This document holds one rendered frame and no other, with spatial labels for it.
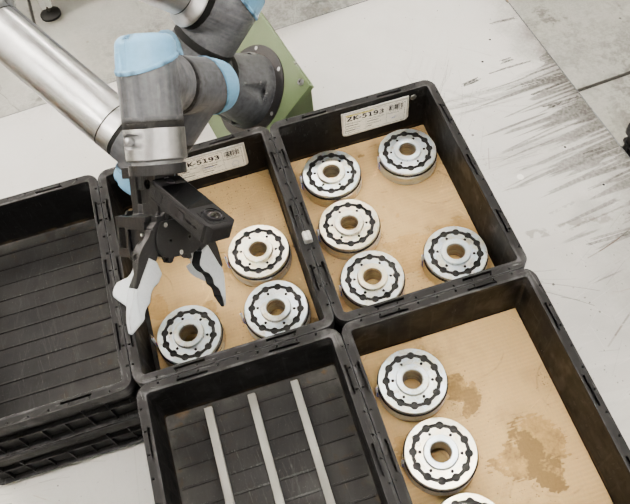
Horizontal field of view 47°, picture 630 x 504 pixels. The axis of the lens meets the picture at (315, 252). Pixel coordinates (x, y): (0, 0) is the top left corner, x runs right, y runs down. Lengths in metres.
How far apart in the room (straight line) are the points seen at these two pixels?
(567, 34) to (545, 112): 1.24
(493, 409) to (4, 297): 0.82
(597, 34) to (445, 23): 1.16
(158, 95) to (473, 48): 0.97
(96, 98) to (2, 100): 1.85
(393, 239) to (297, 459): 0.40
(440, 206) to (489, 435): 0.40
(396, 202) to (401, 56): 0.50
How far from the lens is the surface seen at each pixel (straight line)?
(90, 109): 1.06
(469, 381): 1.13
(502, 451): 1.11
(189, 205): 0.87
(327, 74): 1.66
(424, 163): 1.29
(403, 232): 1.24
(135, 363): 1.08
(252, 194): 1.31
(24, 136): 1.73
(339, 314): 1.06
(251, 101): 1.44
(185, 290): 1.23
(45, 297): 1.31
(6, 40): 1.13
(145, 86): 0.89
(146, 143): 0.89
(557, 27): 2.85
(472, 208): 1.25
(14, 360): 1.28
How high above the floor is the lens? 1.88
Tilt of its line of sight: 59 degrees down
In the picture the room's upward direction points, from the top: 9 degrees counter-clockwise
